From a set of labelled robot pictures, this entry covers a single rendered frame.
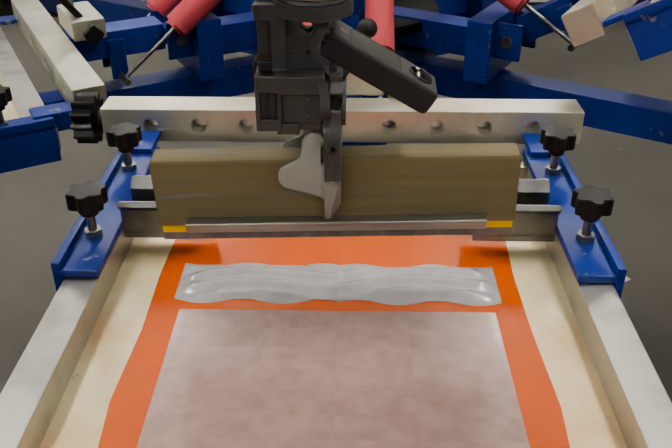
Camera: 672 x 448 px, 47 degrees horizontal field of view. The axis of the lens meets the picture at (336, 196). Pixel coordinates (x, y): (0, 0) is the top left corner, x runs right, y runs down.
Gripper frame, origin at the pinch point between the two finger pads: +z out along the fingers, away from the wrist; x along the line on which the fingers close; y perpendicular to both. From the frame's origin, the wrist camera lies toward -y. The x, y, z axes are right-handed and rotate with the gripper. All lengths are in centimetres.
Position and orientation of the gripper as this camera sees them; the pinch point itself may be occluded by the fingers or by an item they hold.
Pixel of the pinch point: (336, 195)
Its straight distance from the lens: 76.4
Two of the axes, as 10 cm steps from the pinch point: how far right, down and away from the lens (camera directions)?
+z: 0.0, 8.7, 4.9
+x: -0.2, 4.9, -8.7
